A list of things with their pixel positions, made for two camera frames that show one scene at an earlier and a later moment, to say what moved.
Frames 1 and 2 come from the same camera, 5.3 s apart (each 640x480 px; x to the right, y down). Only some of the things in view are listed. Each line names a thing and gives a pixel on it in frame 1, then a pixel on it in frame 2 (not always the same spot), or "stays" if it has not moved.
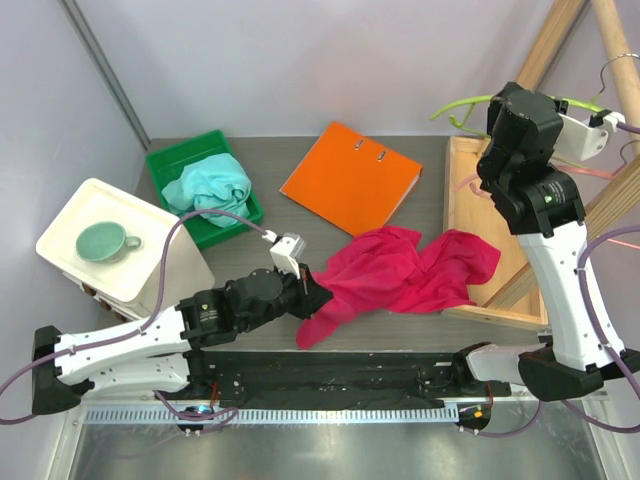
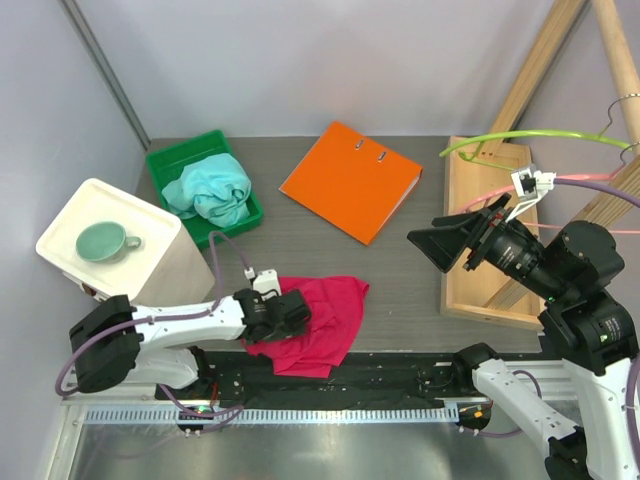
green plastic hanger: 462,127 to 601,137
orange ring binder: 353,182 stays
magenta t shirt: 394,270 to 336,311
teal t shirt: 218,182 stays
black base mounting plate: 301,379 stays
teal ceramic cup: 104,242 stays
